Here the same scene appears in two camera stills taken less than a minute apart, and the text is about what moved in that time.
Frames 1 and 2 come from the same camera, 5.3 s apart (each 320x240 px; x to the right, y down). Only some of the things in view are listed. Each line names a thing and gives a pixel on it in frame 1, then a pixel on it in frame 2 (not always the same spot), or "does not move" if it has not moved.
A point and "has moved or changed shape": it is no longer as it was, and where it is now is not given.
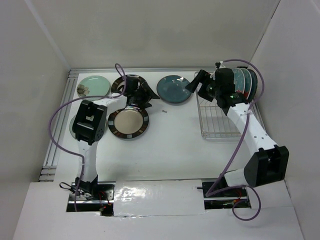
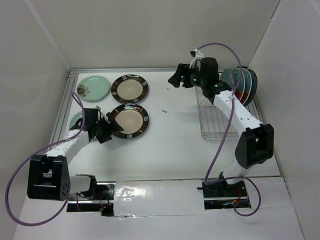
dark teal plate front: [254, 86] does not move
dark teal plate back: [171, 89] has moved or changed shape
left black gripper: [144, 103] → [114, 125]
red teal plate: [239, 80] does not move
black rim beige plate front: [128, 122] does not move
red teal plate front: [248, 82] does not move
